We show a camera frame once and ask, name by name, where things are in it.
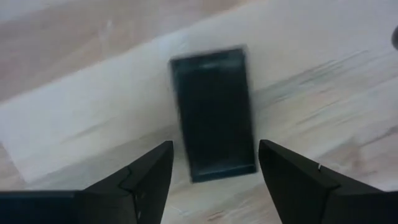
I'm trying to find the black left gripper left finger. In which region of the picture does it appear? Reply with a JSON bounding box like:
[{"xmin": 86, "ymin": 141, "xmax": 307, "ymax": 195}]
[{"xmin": 0, "ymin": 140, "xmax": 175, "ymax": 224}]

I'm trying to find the black digital clock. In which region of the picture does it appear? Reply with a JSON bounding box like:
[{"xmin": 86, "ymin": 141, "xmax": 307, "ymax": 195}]
[{"xmin": 169, "ymin": 45, "xmax": 259, "ymax": 184}]

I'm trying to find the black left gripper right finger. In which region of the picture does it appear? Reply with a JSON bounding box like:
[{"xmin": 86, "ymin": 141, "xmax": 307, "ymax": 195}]
[{"xmin": 258, "ymin": 139, "xmax": 398, "ymax": 224}]

